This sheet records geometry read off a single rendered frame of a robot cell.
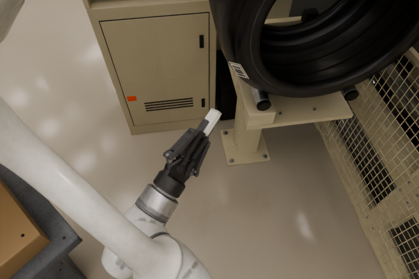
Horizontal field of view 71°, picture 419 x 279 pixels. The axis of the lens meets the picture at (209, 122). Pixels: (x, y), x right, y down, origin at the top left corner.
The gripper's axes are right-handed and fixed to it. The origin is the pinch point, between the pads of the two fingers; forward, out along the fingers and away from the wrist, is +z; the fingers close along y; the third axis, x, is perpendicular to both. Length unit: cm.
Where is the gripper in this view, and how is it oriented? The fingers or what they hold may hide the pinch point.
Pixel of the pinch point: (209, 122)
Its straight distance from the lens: 75.4
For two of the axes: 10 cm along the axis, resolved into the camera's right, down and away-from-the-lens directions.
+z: 5.3, -8.3, 1.7
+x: 6.9, 3.1, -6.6
